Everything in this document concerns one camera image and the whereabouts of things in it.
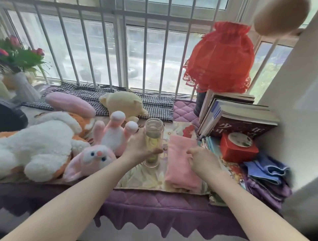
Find pile of books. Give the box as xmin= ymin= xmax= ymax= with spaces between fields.
xmin=197 ymin=89 xmax=280 ymax=139

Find black white houndstooth scarf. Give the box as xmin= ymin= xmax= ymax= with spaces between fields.
xmin=21 ymin=82 xmax=175 ymax=123

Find purple quilted cover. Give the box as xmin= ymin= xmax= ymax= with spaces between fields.
xmin=0 ymin=99 xmax=249 ymax=240

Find black rounded object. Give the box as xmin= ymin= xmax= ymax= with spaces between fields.
xmin=0 ymin=100 xmax=28 ymax=132

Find pink folded towel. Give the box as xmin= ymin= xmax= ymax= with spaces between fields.
xmin=165 ymin=135 xmax=203 ymax=191

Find person's right hand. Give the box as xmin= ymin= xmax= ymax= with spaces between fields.
xmin=186 ymin=146 xmax=222 ymax=177

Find person's left forearm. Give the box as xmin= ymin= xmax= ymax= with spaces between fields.
xmin=0 ymin=155 xmax=139 ymax=241

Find floral quilted mat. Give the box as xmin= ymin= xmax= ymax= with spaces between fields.
xmin=115 ymin=121 xmax=210 ymax=195

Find white window frame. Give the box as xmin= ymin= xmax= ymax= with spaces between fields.
xmin=0 ymin=0 xmax=318 ymax=100

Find clear glass tea bottle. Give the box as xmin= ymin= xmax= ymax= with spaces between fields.
xmin=143 ymin=118 xmax=164 ymax=168

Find round wooden knob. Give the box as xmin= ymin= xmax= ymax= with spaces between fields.
xmin=253 ymin=0 xmax=311 ymax=37

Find rose flower bouquet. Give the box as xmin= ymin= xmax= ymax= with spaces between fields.
xmin=0 ymin=35 xmax=49 ymax=74

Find colourful picture book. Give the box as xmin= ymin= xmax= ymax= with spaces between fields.
xmin=198 ymin=136 xmax=247 ymax=207

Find red box with round lid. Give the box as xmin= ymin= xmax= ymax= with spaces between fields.
xmin=220 ymin=132 xmax=259 ymax=164

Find yellow plush pig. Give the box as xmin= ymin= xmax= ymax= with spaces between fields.
xmin=99 ymin=91 xmax=149 ymax=123

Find pink oval plush pillow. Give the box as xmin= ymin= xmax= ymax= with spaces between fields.
xmin=45 ymin=92 xmax=96 ymax=118

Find white metal window bars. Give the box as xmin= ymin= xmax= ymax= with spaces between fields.
xmin=0 ymin=0 xmax=298 ymax=100

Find dark lamp base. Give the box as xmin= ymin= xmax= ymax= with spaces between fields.
xmin=193 ymin=91 xmax=207 ymax=118

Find purple folded cloth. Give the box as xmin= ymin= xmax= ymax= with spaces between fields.
xmin=242 ymin=171 xmax=293 ymax=212

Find red lace lamp shade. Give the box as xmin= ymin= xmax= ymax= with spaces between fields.
xmin=183 ymin=21 xmax=255 ymax=94

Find white orange plush toy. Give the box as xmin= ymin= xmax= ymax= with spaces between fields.
xmin=0 ymin=111 xmax=95 ymax=183

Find person's right forearm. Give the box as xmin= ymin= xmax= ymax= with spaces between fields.
xmin=202 ymin=169 xmax=310 ymax=241

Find pink plush bunny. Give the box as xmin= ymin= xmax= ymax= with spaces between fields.
xmin=63 ymin=111 xmax=139 ymax=183

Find white bouquet wrap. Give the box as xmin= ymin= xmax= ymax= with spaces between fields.
xmin=9 ymin=72 xmax=42 ymax=104

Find blue folded cloth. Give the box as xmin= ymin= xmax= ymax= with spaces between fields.
xmin=243 ymin=153 xmax=290 ymax=186

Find person's left hand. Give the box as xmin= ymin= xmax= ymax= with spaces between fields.
xmin=121 ymin=128 xmax=163 ymax=167

